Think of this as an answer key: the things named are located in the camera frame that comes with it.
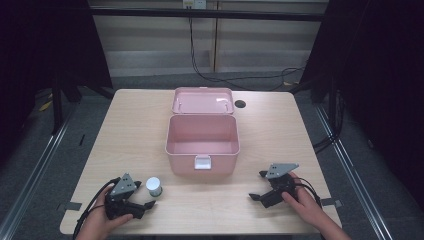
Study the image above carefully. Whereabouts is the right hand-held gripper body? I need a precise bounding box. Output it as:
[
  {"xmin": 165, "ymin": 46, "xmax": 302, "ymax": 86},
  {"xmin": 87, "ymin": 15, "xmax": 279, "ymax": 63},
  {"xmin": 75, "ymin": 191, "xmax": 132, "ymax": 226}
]
[{"xmin": 259, "ymin": 162, "xmax": 300, "ymax": 210}]

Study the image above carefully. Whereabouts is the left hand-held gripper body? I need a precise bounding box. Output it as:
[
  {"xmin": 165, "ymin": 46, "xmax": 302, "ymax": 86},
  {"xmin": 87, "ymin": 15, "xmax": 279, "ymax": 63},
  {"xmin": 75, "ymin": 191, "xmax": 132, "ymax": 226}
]
[{"xmin": 104, "ymin": 172, "xmax": 147, "ymax": 221}]

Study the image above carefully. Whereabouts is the small white round jar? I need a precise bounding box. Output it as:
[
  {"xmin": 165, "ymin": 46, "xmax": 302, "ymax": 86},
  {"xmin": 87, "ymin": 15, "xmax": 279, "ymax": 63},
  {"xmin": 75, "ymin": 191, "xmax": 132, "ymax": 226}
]
[{"xmin": 145, "ymin": 176, "xmax": 164, "ymax": 198}]

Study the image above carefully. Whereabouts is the pink plastic storage box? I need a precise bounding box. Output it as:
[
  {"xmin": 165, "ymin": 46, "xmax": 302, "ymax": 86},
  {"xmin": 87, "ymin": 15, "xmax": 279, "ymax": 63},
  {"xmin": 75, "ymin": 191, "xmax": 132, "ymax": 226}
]
[{"xmin": 164, "ymin": 86, "xmax": 241, "ymax": 178}]

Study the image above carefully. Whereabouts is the person's left hand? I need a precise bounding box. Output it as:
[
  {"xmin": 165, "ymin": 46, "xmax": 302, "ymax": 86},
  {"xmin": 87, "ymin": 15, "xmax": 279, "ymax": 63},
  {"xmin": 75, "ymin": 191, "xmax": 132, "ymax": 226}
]
[{"xmin": 87, "ymin": 184, "xmax": 134, "ymax": 238}]

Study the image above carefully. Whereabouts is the person's right hand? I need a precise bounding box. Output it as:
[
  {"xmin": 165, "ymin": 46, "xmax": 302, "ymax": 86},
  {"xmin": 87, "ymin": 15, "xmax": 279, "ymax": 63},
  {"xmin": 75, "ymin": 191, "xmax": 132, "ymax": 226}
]
[{"xmin": 281, "ymin": 171, "xmax": 324, "ymax": 232}]

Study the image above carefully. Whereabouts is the grey tape piece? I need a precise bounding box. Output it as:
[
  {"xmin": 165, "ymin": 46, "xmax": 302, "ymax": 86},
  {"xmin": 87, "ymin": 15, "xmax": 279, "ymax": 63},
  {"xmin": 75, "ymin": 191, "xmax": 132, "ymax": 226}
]
[
  {"xmin": 321, "ymin": 197, "xmax": 344, "ymax": 208},
  {"xmin": 56, "ymin": 201, "xmax": 83, "ymax": 212}
]

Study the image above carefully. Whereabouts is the black metal stand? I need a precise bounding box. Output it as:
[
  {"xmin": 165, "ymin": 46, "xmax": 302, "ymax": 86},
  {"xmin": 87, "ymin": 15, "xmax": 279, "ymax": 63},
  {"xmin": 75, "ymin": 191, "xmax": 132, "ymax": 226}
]
[{"xmin": 50, "ymin": 74, "xmax": 83, "ymax": 136}]

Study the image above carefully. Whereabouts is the yellow floor scrap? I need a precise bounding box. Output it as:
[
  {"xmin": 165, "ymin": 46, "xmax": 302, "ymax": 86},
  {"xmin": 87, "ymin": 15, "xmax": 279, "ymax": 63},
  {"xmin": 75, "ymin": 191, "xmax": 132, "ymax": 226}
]
[{"xmin": 38, "ymin": 94, "xmax": 54, "ymax": 113}]

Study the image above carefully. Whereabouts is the black curtain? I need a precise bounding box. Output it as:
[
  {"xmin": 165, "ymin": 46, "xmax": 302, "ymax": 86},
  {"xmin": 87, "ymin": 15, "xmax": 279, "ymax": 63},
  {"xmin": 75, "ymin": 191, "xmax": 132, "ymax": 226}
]
[
  {"xmin": 0, "ymin": 0, "xmax": 114, "ymax": 168},
  {"xmin": 299, "ymin": 0, "xmax": 424, "ymax": 214}
]

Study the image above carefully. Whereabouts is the black horizontal bar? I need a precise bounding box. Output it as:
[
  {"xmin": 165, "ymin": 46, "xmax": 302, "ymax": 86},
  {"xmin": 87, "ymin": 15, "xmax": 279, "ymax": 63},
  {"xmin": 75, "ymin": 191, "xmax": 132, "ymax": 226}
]
[{"xmin": 89, "ymin": 7, "xmax": 326, "ymax": 23}]

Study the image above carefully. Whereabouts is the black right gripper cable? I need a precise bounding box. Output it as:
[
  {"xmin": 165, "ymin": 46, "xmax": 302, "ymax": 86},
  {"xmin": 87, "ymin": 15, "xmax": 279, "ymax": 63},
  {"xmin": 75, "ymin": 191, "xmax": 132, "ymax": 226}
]
[{"xmin": 291, "ymin": 176, "xmax": 323, "ymax": 208}]

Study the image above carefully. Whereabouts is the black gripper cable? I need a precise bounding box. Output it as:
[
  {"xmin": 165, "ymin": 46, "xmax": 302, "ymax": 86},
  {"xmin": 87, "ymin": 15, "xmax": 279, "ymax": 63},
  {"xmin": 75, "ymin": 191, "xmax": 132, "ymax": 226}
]
[
  {"xmin": 72, "ymin": 177, "xmax": 122, "ymax": 240},
  {"xmin": 291, "ymin": 176, "xmax": 323, "ymax": 208}
]

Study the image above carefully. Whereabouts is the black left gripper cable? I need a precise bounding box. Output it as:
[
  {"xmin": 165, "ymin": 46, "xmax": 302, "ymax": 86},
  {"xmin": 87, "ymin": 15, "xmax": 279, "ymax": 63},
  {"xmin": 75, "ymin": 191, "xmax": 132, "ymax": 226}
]
[{"xmin": 72, "ymin": 177, "xmax": 122, "ymax": 240}]

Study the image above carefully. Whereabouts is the aluminium floor rail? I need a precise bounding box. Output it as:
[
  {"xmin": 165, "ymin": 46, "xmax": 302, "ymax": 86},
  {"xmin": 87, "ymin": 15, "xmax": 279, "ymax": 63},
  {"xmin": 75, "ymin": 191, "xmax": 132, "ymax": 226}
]
[
  {"xmin": 0, "ymin": 109, "xmax": 73, "ymax": 240},
  {"xmin": 314, "ymin": 104, "xmax": 394, "ymax": 240}
]

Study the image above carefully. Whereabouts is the black cable bundle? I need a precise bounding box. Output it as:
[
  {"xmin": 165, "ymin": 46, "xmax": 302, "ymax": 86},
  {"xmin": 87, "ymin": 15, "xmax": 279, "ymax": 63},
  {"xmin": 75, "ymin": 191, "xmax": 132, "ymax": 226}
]
[{"xmin": 312, "ymin": 89, "xmax": 344, "ymax": 155}]

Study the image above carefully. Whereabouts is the long black floor cable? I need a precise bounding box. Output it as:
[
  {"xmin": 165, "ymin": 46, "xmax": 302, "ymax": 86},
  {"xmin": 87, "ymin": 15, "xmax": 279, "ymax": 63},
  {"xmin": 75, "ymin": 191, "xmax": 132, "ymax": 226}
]
[{"xmin": 188, "ymin": 8, "xmax": 306, "ymax": 92}]

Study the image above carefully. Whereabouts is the white wall socket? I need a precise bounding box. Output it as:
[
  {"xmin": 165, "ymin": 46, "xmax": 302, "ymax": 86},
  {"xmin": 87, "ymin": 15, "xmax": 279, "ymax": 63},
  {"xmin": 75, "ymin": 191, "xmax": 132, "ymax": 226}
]
[{"xmin": 182, "ymin": 0, "xmax": 208, "ymax": 10}]

